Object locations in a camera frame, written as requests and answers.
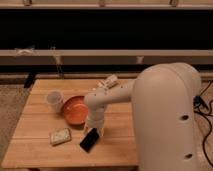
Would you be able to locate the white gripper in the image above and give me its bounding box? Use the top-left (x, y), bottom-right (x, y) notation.
top-left (83, 116), bottom-right (104, 136)

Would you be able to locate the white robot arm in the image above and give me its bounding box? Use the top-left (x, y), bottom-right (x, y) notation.
top-left (84, 63), bottom-right (201, 171)

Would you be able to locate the white ceramic cup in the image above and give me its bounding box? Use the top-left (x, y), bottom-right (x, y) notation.
top-left (45, 91), bottom-right (64, 113)

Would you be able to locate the orange bowl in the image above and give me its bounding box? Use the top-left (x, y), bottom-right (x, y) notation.
top-left (63, 96), bottom-right (88, 125)

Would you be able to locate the white speckled sponge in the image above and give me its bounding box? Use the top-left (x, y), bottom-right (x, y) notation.
top-left (50, 128), bottom-right (71, 146)

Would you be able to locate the wooden table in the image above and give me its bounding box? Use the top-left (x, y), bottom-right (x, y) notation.
top-left (2, 79), bottom-right (137, 169)

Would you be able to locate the white crumpled object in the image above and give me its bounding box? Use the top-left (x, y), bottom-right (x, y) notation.
top-left (98, 75), bottom-right (118, 89)

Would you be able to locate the black cable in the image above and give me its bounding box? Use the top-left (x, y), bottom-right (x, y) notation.
top-left (193, 79), bottom-right (213, 168)

